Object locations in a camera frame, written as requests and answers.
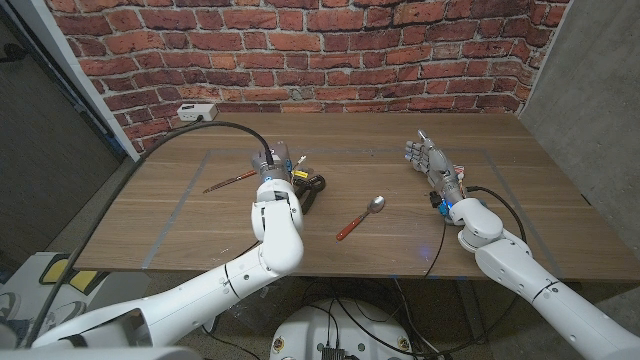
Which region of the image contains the brick print backdrop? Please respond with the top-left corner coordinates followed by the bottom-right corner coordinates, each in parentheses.
top-left (44, 0), bottom-right (574, 154)

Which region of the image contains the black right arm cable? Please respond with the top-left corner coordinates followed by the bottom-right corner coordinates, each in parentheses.
top-left (464, 184), bottom-right (529, 244)

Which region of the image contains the white grey sneaker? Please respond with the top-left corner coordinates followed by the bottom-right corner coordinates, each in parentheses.
top-left (0, 292), bottom-right (24, 321)
top-left (44, 299), bottom-right (87, 329)

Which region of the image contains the spoon with orange handle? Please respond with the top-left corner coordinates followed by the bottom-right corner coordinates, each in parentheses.
top-left (335, 195), bottom-right (386, 242)

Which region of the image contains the dark perforated panel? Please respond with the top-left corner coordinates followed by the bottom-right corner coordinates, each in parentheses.
top-left (0, 19), bottom-right (124, 261)

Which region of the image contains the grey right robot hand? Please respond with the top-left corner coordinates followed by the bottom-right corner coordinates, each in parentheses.
top-left (404, 129), bottom-right (467, 204)

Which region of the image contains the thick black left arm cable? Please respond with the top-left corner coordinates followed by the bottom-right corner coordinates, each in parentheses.
top-left (19, 119), bottom-right (275, 349)

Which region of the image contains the round white robot base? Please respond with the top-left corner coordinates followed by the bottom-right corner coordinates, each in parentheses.
top-left (269, 298), bottom-right (416, 360)

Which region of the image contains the white mat with yellow patches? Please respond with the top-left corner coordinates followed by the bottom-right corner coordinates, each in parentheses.
top-left (0, 251), bottom-right (151, 349)

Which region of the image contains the dark table leg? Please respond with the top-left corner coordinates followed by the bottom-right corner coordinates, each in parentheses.
top-left (457, 279), bottom-right (489, 346)

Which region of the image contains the white frame post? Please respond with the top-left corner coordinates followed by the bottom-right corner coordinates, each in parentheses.
top-left (9, 0), bottom-right (141, 162)

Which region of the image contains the white power strip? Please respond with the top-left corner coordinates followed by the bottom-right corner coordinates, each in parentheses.
top-left (176, 103), bottom-right (219, 123)

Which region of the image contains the red handled utensil on table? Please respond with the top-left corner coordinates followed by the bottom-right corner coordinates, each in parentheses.
top-left (202, 169), bottom-right (258, 195)

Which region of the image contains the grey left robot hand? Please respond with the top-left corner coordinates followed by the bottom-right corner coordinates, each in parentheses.
top-left (251, 141), bottom-right (294, 184)

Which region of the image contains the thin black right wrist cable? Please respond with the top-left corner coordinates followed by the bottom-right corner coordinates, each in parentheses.
top-left (423, 219), bottom-right (448, 279)

